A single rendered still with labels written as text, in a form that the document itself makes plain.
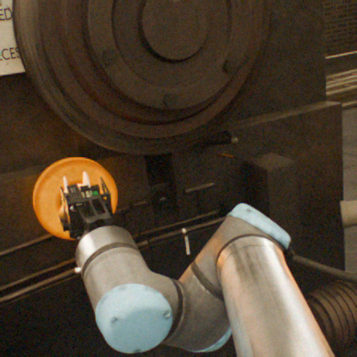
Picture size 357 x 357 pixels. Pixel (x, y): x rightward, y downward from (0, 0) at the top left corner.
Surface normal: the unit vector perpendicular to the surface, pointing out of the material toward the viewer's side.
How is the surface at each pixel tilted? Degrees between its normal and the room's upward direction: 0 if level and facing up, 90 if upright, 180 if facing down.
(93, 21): 90
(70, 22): 90
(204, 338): 106
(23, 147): 90
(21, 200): 90
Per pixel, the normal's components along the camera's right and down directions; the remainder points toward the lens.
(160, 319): 0.31, 0.48
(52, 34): 0.37, 0.26
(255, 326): -0.62, -0.76
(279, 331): -0.25, -0.93
